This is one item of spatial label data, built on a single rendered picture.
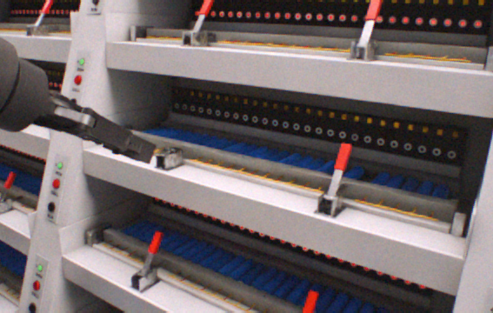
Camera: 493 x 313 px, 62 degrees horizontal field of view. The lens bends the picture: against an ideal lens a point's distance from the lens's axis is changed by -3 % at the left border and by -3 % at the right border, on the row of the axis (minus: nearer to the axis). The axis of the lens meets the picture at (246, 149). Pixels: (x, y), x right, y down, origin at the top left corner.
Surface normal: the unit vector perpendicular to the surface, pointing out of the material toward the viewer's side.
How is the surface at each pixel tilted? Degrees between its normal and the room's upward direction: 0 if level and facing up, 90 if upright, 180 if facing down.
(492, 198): 90
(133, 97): 90
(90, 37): 90
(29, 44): 109
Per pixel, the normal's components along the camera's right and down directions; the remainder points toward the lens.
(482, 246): -0.50, -0.10
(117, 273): 0.04, -0.96
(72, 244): 0.84, 0.18
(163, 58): -0.54, 0.22
